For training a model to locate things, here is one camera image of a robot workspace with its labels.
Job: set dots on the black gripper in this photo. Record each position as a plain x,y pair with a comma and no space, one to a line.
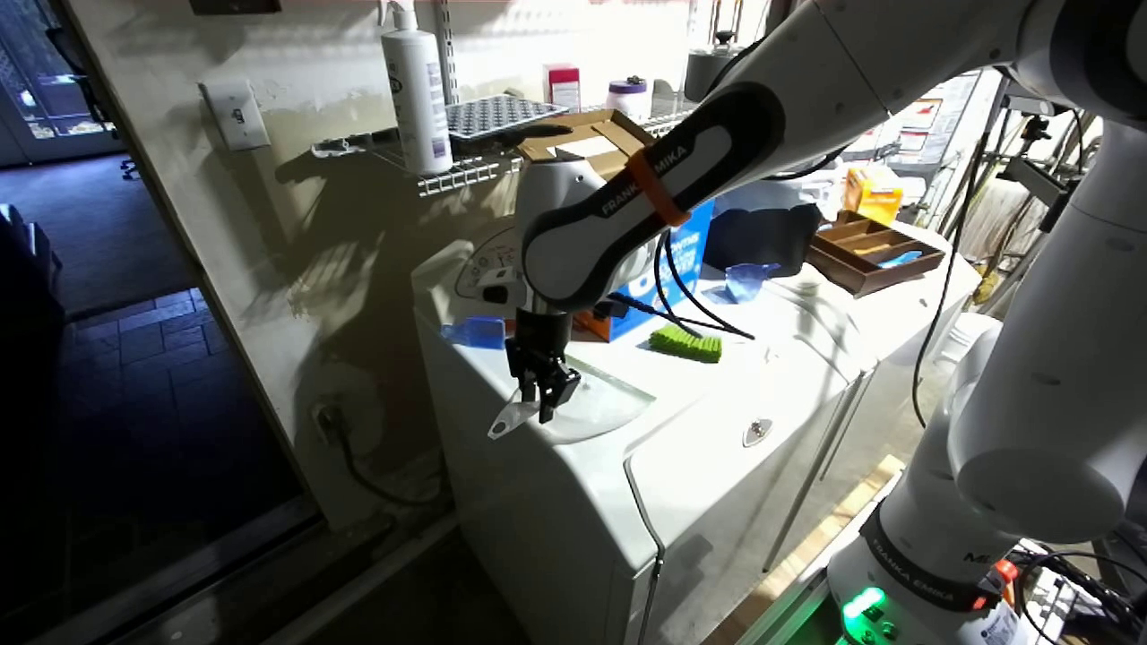
540,335

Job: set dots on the white washing machine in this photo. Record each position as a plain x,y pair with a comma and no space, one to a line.
667,478

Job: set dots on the pink box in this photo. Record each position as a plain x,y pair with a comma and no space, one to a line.
565,91

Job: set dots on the yellow box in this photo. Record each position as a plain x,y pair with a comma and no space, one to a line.
873,192

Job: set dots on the blue cloth piece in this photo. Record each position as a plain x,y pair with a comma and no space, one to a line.
479,331

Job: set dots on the black trash bin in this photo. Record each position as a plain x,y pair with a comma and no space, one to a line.
765,239

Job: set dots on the grey dotted mat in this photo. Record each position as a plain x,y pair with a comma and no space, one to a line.
501,115

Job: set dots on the white jar purple lid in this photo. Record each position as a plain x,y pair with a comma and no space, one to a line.
628,104

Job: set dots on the light wooden board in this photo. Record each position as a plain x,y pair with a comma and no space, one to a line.
811,543

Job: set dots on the tall white bottle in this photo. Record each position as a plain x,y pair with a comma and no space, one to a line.
415,94

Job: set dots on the cylindrical spray can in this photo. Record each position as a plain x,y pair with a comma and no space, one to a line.
706,76

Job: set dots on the dark wooden tray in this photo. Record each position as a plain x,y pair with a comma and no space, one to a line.
873,257

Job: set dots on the white dryer machine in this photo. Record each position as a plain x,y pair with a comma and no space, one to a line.
918,325

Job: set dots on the green lit floor device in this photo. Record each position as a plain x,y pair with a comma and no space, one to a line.
865,616

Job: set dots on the white paper sign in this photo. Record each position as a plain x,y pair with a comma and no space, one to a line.
914,127

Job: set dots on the white wall outlet plate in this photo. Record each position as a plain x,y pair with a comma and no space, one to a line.
234,113

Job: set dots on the metal camera stand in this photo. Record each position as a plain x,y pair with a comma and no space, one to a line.
1030,178

